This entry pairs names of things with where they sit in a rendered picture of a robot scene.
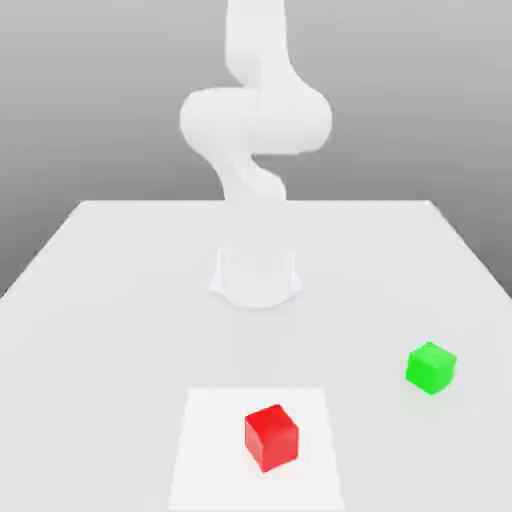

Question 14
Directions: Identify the small red cube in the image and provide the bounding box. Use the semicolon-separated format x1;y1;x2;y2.
244;403;300;474

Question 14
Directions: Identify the small green cube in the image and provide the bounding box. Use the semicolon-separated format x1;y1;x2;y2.
404;340;458;396

